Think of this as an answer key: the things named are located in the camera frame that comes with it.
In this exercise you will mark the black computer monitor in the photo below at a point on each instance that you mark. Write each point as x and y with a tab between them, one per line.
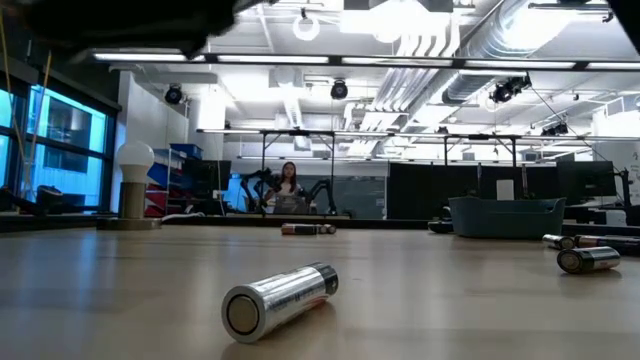
585	179
212	175

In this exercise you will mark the person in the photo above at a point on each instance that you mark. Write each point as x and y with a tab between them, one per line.
286	187

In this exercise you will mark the teal plastic bin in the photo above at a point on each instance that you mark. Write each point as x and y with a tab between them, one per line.
505	220

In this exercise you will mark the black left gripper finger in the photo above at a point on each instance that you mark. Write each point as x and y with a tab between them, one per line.
195	25

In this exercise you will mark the brass lamp white bulb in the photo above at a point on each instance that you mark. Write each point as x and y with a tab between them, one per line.
132	200

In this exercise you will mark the black overhead light bar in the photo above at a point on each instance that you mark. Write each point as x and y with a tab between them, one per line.
335	60

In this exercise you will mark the black background robot arm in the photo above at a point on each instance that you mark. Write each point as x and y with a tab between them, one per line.
322	192
257	190

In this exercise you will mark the black ceiling spotlight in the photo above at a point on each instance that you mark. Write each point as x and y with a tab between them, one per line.
510	88
173	95
339	90

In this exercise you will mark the black partition wall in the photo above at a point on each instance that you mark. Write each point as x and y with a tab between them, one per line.
425	190

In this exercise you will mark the silver ventilation duct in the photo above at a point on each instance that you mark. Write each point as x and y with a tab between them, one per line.
470	87

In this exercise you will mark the black silver battery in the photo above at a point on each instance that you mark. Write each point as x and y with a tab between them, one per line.
589	260

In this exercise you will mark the black curved bracket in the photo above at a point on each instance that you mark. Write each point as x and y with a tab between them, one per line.
446	213

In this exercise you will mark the copper black battery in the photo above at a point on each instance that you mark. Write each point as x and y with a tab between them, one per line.
300	229
607	244

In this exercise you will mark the black metal frame stand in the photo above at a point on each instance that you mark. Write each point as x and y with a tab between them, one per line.
300	133

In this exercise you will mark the black aluminium table frame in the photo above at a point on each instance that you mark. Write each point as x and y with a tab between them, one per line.
225	221

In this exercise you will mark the black remote control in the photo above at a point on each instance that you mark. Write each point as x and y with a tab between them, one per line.
440	227

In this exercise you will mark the shelf with coloured bins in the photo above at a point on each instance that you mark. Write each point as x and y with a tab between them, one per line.
160	175

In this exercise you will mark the small white box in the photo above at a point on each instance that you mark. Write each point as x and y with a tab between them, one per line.
615	218

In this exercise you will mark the white rectangular box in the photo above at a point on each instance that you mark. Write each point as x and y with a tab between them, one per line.
505	190

